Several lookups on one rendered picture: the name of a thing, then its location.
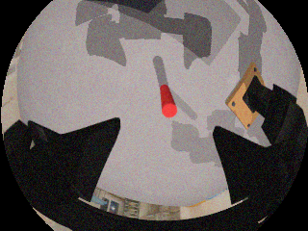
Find red peg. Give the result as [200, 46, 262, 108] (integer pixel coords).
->
[161, 85, 177, 116]

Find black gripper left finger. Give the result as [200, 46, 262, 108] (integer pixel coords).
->
[27, 116, 120, 203]

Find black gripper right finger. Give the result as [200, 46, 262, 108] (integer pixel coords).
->
[213, 126, 290, 204]

